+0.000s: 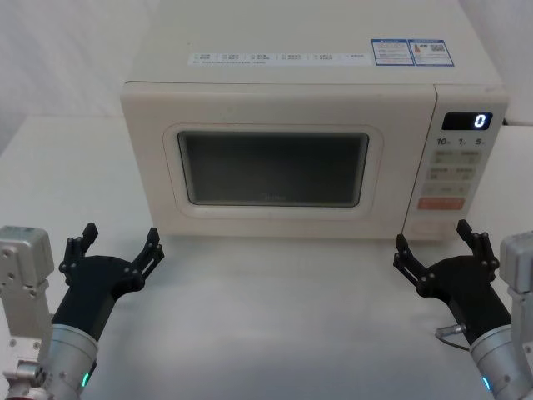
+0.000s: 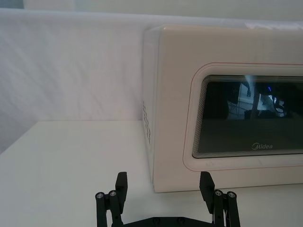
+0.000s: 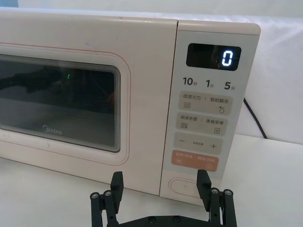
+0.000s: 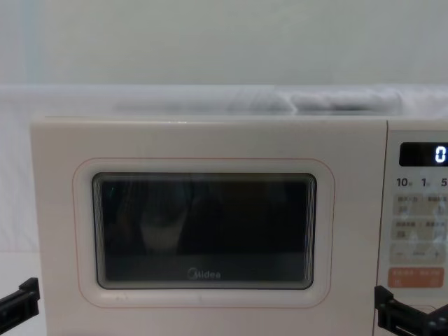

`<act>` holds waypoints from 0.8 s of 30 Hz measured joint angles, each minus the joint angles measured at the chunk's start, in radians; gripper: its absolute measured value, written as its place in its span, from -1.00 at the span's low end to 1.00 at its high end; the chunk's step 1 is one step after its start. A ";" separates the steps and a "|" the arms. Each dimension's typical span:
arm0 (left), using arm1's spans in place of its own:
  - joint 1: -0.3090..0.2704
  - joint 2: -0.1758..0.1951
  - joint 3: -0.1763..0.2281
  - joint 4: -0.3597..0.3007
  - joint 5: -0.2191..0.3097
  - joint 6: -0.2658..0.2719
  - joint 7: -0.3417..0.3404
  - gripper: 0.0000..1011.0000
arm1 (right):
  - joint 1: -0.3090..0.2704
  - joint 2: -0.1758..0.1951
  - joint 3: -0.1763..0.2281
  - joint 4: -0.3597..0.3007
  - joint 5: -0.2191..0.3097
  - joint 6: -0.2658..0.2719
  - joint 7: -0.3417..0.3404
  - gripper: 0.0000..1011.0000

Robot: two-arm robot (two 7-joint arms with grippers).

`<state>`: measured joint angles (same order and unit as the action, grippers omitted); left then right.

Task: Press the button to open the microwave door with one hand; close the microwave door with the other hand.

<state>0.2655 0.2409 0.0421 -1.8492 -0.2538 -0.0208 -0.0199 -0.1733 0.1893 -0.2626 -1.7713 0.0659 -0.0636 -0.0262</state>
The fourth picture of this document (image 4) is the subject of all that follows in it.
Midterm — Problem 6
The white table cloth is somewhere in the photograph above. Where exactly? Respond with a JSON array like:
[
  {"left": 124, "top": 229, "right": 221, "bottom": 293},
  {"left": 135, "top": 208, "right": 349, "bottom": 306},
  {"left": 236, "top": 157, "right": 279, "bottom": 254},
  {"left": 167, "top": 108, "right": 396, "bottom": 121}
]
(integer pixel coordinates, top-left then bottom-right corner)
[{"left": 0, "top": 241, "right": 48, "bottom": 336}]

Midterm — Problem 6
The cream microwave oven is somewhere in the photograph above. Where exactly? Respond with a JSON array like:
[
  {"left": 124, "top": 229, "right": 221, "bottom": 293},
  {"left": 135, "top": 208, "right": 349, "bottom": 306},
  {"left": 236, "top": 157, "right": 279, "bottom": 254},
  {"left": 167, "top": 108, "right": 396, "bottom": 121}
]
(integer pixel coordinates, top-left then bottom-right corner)
[{"left": 29, "top": 113, "right": 448, "bottom": 336}]

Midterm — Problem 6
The white curtain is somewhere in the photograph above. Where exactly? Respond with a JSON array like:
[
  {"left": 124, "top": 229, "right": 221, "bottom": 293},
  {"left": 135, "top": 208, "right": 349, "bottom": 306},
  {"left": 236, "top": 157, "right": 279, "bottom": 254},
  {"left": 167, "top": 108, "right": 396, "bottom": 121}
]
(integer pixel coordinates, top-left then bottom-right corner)
[{"left": 0, "top": 0, "right": 448, "bottom": 246}]

